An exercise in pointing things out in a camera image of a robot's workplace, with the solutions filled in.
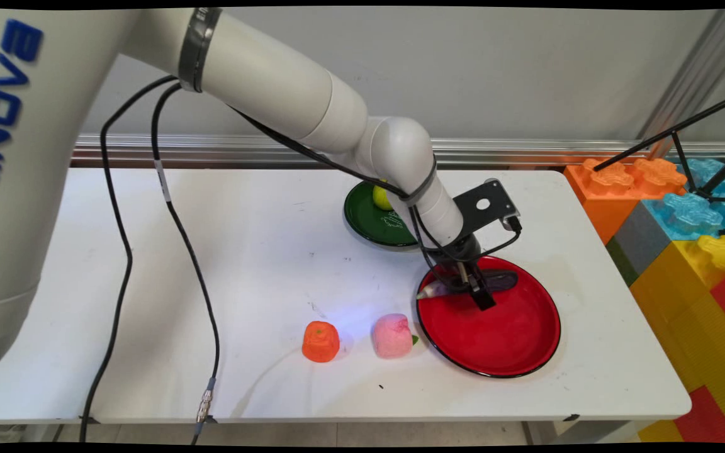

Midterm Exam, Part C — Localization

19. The orange giant toy brick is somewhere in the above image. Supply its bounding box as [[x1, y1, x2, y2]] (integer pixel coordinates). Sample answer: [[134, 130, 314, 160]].
[[564, 157, 688, 246]]

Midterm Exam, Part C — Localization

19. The yellow-green toy pear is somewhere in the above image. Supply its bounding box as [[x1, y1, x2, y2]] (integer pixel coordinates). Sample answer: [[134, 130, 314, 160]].
[[372, 182, 396, 212]]

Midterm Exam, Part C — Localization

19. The dark green giant toy brick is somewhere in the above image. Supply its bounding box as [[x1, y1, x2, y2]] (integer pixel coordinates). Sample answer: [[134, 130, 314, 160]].
[[606, 236, 641, 288]]

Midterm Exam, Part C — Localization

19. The plain black cable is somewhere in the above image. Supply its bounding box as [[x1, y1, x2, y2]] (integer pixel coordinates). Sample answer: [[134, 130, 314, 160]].
[[79, 75, 464, 444]]

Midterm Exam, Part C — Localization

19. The pink toy peach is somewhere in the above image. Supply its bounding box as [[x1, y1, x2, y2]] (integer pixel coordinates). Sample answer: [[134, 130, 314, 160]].
[[371, 313, 420, 360]]

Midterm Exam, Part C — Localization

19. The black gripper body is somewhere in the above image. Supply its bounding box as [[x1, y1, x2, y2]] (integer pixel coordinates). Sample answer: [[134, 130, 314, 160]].
[[429, 234, 483, 270]]

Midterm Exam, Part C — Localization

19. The light blue giant toy brick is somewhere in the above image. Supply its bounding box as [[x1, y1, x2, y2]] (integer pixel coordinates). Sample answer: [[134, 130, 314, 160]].
[[643, 191, 725, 243], [677, 159, 725, 197]]

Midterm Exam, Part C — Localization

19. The large yellow giant toy brick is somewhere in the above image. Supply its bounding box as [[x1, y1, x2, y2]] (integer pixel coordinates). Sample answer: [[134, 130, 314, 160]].
[[630, 235, 725, 441]]

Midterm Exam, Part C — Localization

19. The slanted aluminium profile post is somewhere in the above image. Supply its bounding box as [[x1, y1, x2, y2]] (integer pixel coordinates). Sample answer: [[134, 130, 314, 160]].
[[638, 9, 725, 158]]

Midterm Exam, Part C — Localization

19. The grey giant toy brick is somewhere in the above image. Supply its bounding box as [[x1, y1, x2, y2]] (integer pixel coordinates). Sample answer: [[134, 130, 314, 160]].
[[614, 201, 673, 279]]

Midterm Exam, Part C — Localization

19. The purple toy eggplant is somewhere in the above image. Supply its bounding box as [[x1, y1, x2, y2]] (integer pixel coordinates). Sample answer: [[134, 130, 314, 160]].
[[417, 271, 519, 301]]

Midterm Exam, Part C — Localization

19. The black tripod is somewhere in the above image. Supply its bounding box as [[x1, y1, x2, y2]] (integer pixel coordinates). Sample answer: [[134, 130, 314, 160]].
[[592, 90, 725, 205]]

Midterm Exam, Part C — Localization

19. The horizontal aluminium rail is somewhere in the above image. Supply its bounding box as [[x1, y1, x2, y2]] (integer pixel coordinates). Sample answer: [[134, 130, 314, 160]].
[[73, 133, 725, 169]]

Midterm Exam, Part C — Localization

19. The black cable with metal connector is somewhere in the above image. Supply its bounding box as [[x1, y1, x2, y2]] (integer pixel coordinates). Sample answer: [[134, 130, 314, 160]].
[[150, 81, 522, 444]]

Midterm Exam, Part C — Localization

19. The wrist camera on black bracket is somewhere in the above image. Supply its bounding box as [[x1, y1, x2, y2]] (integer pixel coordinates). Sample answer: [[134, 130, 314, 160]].
[[452, 179, 522, 235]]

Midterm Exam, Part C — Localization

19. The red plate with black rim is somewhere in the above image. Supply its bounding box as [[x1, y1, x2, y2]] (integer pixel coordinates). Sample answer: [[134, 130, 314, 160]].
[[416, 254, 562, 379]]

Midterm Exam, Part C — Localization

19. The green plate with white lettering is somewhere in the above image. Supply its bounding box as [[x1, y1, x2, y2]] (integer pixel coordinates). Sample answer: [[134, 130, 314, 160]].
[[344, 179, 420, 247]]

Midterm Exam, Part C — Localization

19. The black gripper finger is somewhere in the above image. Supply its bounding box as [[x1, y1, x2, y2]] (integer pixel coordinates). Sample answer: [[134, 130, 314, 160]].
[[466, 261, 497, 311], [440, 264, 469, 296]]

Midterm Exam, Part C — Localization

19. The black cable strap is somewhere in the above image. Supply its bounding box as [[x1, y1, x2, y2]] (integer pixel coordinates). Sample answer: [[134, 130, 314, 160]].
[[178, 8, 223, 94], [398, 157, 439, 207]]

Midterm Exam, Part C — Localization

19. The orange toy persimmon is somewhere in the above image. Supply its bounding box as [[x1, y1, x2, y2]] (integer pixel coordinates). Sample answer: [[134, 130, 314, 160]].
[[301, 321, 341, 364]]

